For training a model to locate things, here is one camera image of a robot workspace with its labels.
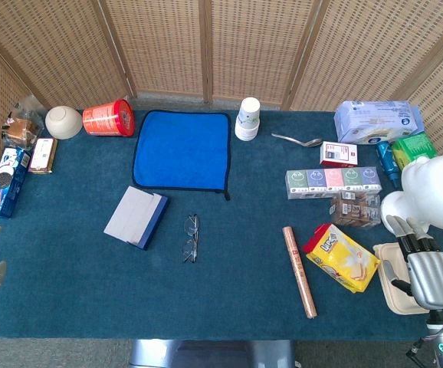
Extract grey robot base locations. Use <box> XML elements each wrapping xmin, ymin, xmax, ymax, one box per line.
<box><xmin>128</xmin><ymin>339</ymin><xmax>297</xmax><ymax>368</ymax></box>

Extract pastel pocket tissue multipack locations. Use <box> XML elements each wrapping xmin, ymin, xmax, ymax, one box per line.
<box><xmin>284</xmin><ymin>166</ymin><xmax>383</xmax><ymax>201</ymax></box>

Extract beige clamshell lunch box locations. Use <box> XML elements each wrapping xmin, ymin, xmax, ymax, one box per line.
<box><xmin>372</xmin><ymin>241</ymin><xmax>432</xmax><ymax>316</ymax></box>

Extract blue and white notebook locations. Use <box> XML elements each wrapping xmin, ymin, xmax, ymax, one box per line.
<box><xmin>103</xmin><ymin>186</ymin><xmax>169</xmax><ymax>251</ymax></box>

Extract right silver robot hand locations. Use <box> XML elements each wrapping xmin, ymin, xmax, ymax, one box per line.
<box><xmin>382</xmin><ymin>214</ymin><xmax>443</xmax><ymax>311</ymax></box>

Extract small gold white box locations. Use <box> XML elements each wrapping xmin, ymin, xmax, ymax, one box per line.
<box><xmin>28</xmin><ymin>137</ymin><xmax>58</xmax><ymax>176</ymax></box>

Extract metal spoon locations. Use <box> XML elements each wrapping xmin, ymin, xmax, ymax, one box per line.
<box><xmin>271</xmin><ymin>133</ymin><xmax>323</xmax><ymax>149</ymax></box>

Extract beige bowl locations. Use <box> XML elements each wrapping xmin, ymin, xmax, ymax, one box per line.
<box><xmin>44</xmin><ymin>105</ymin><xmax>84</xmax><ymax>140</ymax></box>

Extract wicker folding screen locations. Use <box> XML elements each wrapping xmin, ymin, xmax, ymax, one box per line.
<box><xmin>0</xmin><ymin>0</ymin><xmax>443</xmax><ymax>162</ymax></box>

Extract yellow Lipo snack bag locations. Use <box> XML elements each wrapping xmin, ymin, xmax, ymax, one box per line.
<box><xmin>302</xmin><ymin>222</ymin><xmax>382</xmax><ymax>294</ymax></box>

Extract teal table cover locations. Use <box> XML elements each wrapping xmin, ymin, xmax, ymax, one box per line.
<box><xmin>0</xmin><ymin>109</ymin><xmax>443</xmax><ymax>342</ymax></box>

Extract thin-framed eyeglasses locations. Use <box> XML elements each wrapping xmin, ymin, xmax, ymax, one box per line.
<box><xmin>182</xmin><ymin>213</ymin><xmax>200</xmax><ymax>264</ymax></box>

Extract blue bottle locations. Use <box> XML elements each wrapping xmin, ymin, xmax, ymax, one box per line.
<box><xmin>375</xmin><ymin>140</ymin><xmax>402</xmax><ymax>189</ymax></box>

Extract blue cloth black trim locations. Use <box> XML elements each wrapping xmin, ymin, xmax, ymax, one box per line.
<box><xmin>131</xmin><ymin>110</ymin><xmax>232</xmax><ymax>202</ymax></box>

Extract clear pack brown sachets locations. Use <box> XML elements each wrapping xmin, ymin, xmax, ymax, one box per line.
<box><xmin>329</xmin><ymin>191</ymin><xmax>382</xmax><ymax>228</ymax></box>

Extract small white red box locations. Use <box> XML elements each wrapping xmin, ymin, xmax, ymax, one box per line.
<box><xmin>319</xmin><ymin>140</ymin><xmax>359</xmax><ymax>169</ymax></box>

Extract white foam mannequin head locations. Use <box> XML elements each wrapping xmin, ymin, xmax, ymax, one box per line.
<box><xmin>380</xmin><ymin>154</ymin><xmax>443</xmax><ymax>235</ymax></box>

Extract clear bag brown cake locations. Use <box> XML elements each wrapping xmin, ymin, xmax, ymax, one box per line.
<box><xmin>1</xmin><ymin>95</ymin><xmax>46</xmax><ymax>151</ymax></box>

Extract white paper cup stack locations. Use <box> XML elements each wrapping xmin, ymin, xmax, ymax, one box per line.
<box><xmin>234</xmin><ymin>97</ymin><xmax>261</xmax><ymax>142</ymax></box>

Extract orange tub red lid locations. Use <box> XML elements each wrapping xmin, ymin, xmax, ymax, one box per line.
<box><xmin>82</xmin><ymin>98</ymin><xmax>136</xmax><ymax>138</ymax></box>

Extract pale blue tissue pack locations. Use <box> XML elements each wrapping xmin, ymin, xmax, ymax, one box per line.
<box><xmin>333</xmin><ymin>100</ymin><xmax>425</xmax><ymax>146</ymax></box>

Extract green packet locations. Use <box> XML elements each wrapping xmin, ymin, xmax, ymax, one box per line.
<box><xmin>391</xmin><ymin>131</ymin><xmax>438</xmax><ymax>172</ymax></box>

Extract blue Oreo cookie box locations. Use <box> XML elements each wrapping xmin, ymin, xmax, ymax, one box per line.
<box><xmin>0</xmin><ymin>147</ymin><xmax>31</xmax><ymax>219</ymax></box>

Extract brown foil roll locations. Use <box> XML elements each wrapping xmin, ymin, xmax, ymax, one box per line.
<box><xmin>281</xmin><ymin>225</ymin><xmax>319</xmax><ymax>320</ymax></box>

